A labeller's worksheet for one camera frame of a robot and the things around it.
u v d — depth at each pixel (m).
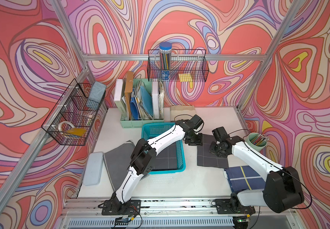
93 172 0.83
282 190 0.41
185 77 0.91
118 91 0.87
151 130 0.99
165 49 0.72
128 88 0.84
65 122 0.71
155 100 0.96
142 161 0.54
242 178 0.83
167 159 0.88
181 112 1.16
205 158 0.91
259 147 0.80
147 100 0.97
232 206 0.67
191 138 0.74
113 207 0.63
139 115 1.05
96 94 0.80
